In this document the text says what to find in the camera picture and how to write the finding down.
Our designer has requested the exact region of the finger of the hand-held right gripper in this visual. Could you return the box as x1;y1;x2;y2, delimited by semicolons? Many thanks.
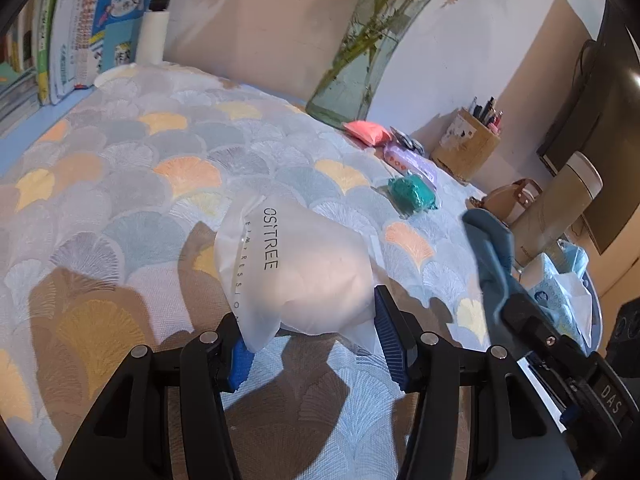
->
500;290;597;382

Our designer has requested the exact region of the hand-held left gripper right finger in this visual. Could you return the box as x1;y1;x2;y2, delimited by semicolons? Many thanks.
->
374;285;581;480

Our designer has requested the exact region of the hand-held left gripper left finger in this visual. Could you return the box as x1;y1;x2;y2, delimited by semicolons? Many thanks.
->
55;312;256;480

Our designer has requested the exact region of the blue cloth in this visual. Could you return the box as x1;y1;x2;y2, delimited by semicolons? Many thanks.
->
462;208;526;356

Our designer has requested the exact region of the white plastic package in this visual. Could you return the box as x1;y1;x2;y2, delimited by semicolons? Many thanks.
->
214;195;383;356

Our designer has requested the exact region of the blue tissue pack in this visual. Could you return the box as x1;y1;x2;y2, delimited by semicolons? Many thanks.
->
520;240;598;356

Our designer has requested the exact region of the beige thermos bottle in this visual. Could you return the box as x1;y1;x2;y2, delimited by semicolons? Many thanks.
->
510;152;603;268

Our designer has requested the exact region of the brown leather bag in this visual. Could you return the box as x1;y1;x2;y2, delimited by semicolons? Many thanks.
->
467;178;543;226

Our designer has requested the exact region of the teal cloth bundle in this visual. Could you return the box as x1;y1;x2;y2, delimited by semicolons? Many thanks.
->
387;172;441;216

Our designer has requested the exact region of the purple packet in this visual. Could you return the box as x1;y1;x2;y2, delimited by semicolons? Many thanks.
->
382;141;441;183

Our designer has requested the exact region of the cardboard pen holder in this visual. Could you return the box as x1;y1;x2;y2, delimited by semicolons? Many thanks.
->
431;108;502;181

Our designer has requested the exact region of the black and white small item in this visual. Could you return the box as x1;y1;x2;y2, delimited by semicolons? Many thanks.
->
392;127;426;153

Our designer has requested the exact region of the black monitor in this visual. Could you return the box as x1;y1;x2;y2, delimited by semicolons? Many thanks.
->
536;0;640;256

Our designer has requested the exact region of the pink packet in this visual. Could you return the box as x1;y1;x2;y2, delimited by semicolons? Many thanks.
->
342;120;393;148

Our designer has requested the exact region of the bunch of pens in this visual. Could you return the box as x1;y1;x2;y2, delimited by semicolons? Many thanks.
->
467;96;503;133

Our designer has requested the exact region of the glass vase with flowers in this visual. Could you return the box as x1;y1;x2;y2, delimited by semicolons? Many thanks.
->
305;0;531;123

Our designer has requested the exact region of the white cylinder bottle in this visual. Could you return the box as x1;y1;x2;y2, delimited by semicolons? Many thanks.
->
136;0;178;66

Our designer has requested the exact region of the row of books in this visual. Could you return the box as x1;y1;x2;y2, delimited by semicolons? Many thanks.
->
0;0;166;126

